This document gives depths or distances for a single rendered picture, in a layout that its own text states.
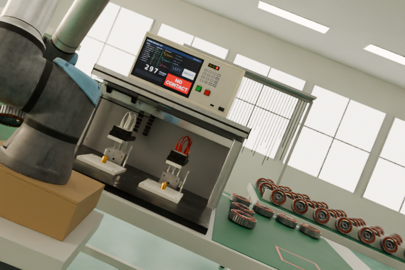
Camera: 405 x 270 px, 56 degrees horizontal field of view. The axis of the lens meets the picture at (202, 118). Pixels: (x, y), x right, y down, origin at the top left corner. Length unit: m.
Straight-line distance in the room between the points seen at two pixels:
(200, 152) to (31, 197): 0.98
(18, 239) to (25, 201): 0.08
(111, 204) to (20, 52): 0.57
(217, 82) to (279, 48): 6.56
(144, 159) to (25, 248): 1.01
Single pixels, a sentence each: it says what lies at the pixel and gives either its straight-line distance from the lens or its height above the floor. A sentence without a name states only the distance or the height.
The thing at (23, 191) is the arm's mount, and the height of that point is 0.81.
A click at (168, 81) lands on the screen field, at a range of 1.55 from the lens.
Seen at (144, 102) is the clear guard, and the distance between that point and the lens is 1.30.
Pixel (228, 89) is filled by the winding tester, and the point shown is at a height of 1.22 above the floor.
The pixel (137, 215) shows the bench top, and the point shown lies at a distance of 1.18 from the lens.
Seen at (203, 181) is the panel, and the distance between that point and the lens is 1.65.
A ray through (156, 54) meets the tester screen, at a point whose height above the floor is 1.25.
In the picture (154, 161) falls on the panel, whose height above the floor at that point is 0.83.
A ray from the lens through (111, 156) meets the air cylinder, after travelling 1.57.
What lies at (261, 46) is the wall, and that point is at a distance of 8.03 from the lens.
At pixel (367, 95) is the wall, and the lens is 8.32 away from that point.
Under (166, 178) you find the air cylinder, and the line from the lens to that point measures 1.53.
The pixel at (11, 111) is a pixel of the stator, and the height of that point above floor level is 0.85.
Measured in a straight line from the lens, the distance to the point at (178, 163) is 1.44.
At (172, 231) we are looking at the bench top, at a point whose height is 0.73.
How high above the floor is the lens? 1.05
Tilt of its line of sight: 1 degrees up
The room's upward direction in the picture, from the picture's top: 23 degrees clockwise
